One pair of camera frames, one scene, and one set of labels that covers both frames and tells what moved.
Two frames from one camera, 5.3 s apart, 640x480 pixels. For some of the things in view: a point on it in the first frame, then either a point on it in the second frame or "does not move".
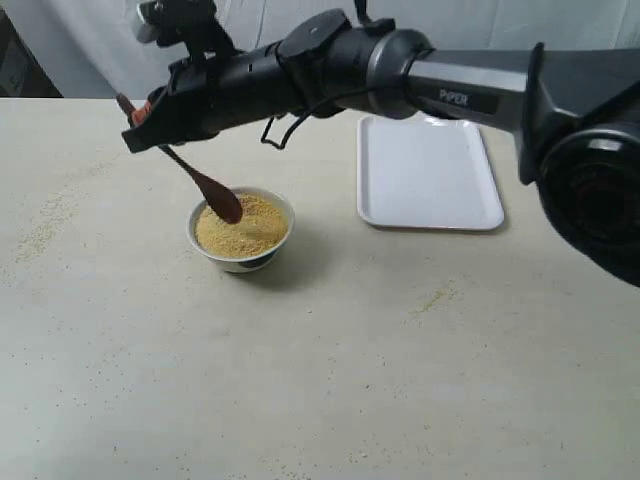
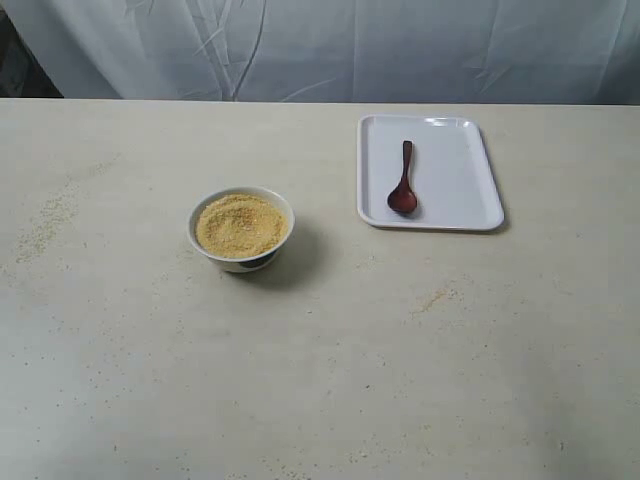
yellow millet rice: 264,222 does not move
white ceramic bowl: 251,244 does not move
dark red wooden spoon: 219,198 → 403,198
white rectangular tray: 427,171 does not move
